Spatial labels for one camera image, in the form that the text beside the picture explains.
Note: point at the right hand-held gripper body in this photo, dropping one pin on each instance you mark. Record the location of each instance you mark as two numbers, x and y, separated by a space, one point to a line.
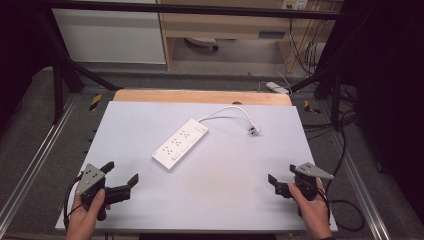
310 185

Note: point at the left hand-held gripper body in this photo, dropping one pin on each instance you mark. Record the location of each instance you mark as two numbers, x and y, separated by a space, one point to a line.
90 178

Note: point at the white power plug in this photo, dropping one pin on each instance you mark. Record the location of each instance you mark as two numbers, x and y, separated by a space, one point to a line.
254 129

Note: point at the person's right hand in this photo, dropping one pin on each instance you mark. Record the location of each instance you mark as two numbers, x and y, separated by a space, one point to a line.
315 215

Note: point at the person's left hand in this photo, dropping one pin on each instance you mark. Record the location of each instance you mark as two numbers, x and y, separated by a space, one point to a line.
81 220

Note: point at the white table cover sheet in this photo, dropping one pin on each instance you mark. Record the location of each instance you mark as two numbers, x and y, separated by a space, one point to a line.
216 186

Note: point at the yellow black tape strip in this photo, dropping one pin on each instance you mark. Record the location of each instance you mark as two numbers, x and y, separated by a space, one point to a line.
95 102
310 107

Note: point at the white floor power strip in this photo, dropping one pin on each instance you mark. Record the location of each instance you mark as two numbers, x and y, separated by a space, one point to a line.
276 87

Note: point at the wooden table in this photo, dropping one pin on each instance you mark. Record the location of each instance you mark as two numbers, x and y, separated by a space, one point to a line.
186 96

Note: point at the white cabinet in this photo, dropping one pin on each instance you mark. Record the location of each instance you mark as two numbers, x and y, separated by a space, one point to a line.
106 36

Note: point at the white chair base with caster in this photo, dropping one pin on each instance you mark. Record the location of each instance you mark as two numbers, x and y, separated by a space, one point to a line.
203 42

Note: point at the wooden desk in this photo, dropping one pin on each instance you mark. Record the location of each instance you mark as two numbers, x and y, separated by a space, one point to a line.
226 25

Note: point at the aluminium rail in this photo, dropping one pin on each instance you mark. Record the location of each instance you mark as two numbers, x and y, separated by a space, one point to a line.
36 156
360 186

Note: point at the white wall outlet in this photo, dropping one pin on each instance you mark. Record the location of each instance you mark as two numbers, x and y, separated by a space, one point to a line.
295 4

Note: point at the black metal frame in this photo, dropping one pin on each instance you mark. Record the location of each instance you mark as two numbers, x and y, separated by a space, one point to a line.
186 8

